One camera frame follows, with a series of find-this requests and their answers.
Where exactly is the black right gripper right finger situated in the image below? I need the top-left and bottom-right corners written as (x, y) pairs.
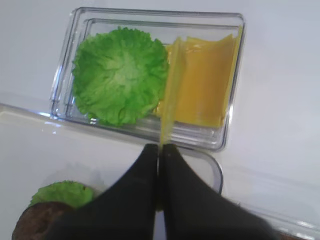
top-left (158, 144), bottom-right (279, 240)

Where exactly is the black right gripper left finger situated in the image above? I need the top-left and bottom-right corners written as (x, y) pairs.
top-left (46, 144), bottom-right (158, 240)

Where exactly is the yellow cheese slice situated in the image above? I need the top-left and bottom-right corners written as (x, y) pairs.
top-left (174, 34), bottom-right (241, 128)
top-left (159, 37), bottom-right (186, 149)

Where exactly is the yellow cheese slice in container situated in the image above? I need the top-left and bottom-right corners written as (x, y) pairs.
top-left (174, 34), bottom-right (241, 128)

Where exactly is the clear lettuce cheese container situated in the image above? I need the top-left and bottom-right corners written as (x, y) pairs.
top-left (50, 7), bottom-right (245, 152)

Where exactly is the green lettuce leaf under patty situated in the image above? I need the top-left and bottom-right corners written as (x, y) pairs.
top-left (28, 180), bottom-right (95, 209)

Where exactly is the brown burger patty on tray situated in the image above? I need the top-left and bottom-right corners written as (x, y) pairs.
top-left (11, 201), bottom-right (74, 240)

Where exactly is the white serving tray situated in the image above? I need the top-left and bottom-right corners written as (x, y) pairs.
top-left (0, 102), bottom-right (224, 240)

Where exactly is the green lettuce leaf in container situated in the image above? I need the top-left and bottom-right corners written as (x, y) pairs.
top-left (72, 27), bottom-right (169, 126)

